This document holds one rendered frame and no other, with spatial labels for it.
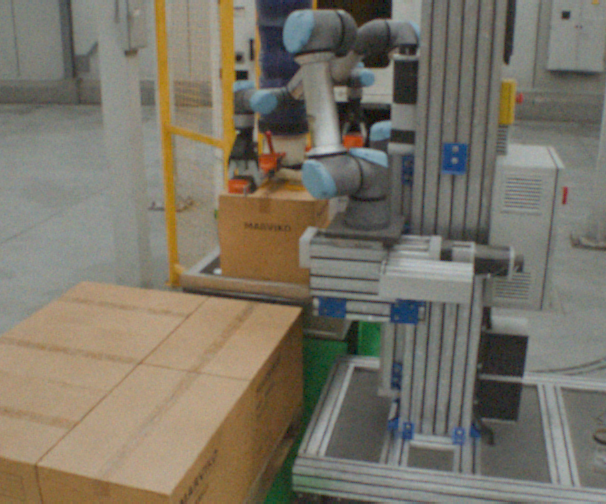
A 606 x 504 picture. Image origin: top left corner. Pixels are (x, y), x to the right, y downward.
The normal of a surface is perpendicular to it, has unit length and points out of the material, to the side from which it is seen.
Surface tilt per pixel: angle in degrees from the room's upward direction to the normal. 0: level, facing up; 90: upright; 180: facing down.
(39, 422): 0
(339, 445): 0
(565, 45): 90
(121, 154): 91
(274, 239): 90
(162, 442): 0
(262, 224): 90
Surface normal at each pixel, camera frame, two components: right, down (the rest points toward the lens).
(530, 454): 0.00, -0.94
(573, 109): -0.22, 0.32
